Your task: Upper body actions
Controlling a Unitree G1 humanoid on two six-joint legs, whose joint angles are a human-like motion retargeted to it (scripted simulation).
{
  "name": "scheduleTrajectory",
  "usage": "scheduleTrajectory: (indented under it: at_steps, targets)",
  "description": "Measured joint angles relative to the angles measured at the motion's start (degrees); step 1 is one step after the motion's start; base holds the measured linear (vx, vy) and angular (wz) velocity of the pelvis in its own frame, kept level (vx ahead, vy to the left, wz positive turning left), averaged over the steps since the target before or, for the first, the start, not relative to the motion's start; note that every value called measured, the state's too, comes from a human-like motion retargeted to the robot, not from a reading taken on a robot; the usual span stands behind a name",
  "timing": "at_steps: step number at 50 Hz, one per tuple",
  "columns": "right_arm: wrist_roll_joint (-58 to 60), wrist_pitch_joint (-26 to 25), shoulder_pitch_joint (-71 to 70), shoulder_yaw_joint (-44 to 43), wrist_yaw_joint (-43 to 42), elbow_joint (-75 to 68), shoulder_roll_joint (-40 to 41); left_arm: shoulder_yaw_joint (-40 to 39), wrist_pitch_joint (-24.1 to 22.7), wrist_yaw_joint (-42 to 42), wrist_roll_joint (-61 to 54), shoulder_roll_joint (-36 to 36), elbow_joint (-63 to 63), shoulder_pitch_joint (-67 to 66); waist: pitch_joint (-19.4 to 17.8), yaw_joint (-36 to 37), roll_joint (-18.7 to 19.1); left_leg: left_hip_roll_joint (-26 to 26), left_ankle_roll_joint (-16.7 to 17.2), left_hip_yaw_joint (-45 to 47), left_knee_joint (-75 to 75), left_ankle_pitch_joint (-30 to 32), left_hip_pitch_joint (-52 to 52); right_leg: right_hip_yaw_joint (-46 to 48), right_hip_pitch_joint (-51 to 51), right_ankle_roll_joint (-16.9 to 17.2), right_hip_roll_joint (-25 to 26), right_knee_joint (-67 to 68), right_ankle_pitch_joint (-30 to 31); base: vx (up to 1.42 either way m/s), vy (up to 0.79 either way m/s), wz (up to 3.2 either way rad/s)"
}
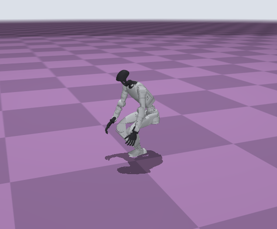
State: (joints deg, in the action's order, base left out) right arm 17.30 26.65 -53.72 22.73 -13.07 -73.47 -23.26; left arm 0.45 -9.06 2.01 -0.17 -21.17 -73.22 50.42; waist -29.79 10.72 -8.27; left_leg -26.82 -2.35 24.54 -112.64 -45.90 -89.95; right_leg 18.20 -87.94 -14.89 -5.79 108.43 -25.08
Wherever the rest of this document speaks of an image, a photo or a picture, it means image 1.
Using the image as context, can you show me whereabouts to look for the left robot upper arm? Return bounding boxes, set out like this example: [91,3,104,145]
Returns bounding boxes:
[137,86,146,113]

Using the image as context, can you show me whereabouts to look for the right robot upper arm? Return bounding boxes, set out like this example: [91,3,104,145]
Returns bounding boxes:
[118,85,128,107]

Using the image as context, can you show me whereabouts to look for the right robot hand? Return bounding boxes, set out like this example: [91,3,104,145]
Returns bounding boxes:
[105,117,116,134]

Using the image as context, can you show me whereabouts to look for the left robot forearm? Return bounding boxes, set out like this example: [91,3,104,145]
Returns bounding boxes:
[134,107,145,132]

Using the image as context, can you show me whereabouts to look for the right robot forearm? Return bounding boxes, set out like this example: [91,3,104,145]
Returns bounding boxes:
[112,105,122,122]

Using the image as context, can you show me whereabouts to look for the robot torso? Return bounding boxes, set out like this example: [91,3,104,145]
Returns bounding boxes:
[126,82,159,114]

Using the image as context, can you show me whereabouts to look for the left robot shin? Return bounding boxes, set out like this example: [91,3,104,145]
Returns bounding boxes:
[127,132,142,151]

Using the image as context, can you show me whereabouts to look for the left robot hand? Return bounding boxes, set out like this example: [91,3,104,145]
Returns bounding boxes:
[125,126,139,146]

